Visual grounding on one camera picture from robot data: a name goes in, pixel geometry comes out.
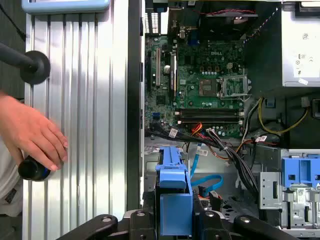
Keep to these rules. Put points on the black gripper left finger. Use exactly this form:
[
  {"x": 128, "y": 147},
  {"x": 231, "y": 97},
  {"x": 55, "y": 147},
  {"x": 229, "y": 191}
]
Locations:
[{"x": 105, "y": 225}]

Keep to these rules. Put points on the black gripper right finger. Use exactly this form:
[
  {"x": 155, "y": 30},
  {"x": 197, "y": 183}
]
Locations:
[{"x": 252, "y": 225}]

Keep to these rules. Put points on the hard disk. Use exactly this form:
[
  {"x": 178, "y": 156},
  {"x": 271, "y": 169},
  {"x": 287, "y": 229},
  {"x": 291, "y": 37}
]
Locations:
[{"x": 175, "y": 207}]

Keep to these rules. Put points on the black RAM slot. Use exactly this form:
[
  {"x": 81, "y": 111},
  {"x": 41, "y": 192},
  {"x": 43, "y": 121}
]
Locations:
[
  {"x": 210, "y": 110},
  {"x": 210, "y": 113},
  {"x": 210, "y": 118}
]

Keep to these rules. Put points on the person's left hand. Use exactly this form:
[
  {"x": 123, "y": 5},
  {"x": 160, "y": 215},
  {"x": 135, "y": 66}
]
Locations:
[{"x": 30, "y": 130}]

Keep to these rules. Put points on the metal drive cage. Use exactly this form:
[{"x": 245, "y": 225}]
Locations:
[{"x": 270, "y": 190}]

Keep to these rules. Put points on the person's white shirt trunk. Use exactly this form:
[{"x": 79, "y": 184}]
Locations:
[{"x": 7, "y": 180}]

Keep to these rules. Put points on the black open PC case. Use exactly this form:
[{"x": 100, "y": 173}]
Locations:
[{"x": 133, "y": 100}]

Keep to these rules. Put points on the CPU socket with gold contacts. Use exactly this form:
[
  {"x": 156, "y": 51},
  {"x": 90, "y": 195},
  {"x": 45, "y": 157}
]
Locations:
[{"x": 208, "y": 88}]

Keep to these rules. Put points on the green Dell motherboard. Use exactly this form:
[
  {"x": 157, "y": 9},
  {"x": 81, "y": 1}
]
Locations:
[{"x": 190, "y": 75}]

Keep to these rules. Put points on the black graphics card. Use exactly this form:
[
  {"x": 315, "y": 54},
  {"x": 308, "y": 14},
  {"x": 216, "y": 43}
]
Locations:
[{"x": 173, "y": 75}]

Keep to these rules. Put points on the silver coin cell battery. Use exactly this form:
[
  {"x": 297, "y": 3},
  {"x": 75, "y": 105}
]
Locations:
[{"x": 167, "y": 69}]

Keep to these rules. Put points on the black rod with disc foot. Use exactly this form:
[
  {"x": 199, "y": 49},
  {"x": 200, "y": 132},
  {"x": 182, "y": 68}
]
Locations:
[{"x": 35, "y": 67}]

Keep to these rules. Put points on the grey power supply box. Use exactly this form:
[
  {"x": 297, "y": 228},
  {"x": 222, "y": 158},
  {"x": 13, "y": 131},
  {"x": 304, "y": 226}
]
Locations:
[{"x": 300, "y": 37}]

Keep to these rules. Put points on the black case fan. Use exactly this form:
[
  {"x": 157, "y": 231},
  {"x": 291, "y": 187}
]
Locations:
[{"x": 225, "y": 27}]

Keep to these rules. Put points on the blue plastic drive bracket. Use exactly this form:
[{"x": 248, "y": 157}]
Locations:
[{"x": 300, "y": 170}]

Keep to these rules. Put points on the metal socket cover frame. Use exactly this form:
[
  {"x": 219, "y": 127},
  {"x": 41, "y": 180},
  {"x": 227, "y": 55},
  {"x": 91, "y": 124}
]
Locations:
[{"x": 233, "y": 77}]

